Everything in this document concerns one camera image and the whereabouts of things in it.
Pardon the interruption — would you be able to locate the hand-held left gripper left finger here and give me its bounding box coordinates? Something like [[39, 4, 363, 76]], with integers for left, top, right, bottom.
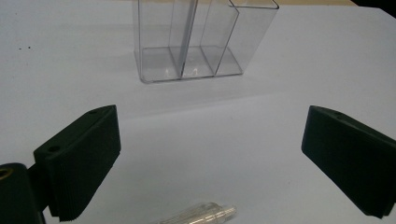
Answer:
[[33, 105, 122, 223]]

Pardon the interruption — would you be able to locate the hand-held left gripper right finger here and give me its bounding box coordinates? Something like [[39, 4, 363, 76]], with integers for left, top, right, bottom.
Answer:
[[301, 105, 396, 219]]

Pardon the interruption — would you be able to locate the clear plastic compartment organizer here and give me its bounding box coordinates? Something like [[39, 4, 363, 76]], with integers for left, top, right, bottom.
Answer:
[[134, 0, 280, 84]]

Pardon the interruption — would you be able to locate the clear silver pen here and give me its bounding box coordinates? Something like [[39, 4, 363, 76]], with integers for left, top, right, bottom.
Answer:
[[155, 201, 238, 224]]

